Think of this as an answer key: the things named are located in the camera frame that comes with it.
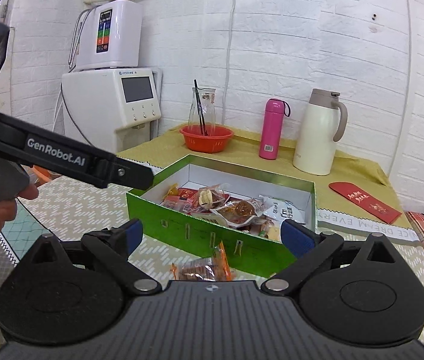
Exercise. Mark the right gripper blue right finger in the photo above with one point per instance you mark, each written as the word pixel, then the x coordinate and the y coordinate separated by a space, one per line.
pixel 298 239

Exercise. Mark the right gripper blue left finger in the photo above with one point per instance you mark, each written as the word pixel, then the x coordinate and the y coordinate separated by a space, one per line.
pixel 127 238

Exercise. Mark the white blue snack bag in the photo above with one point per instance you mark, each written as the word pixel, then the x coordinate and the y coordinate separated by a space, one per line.
pixel 279 210

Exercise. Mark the orange edged brown snack pack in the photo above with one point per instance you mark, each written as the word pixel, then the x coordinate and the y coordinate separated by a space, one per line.
pixel 214 268

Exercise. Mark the clear pack round biscuits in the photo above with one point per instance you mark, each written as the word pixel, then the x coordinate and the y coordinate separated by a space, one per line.
pixel 210 197

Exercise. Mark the yellow tablecloth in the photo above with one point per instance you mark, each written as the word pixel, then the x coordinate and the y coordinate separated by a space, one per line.
pixel 243 149

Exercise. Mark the green cardboard box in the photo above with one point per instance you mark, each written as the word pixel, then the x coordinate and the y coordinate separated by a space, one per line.
pixel 252 242

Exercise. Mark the red envelope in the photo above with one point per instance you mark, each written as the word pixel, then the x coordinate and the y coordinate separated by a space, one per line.
pixel 366 201

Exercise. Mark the cream thermal jug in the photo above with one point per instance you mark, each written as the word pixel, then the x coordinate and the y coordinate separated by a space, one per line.
pixel 323 125

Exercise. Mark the pink thermos bottle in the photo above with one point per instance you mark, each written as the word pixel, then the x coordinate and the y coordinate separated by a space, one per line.
pixel 275 113

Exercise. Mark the white water dispenser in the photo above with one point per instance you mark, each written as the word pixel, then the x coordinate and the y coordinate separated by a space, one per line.
pixel 112 109

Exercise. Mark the red plastic basket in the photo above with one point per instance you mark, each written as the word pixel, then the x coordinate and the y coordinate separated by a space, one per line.
pixel 209 144

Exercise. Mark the black straws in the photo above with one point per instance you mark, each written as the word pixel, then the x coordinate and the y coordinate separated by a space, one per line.
pixel 200 110

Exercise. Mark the white water purifier unit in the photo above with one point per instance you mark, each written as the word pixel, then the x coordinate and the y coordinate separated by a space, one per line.
pixel 108 37

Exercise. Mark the clear glass carafe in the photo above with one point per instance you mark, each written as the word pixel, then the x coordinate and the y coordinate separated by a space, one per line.
pixel 207 96

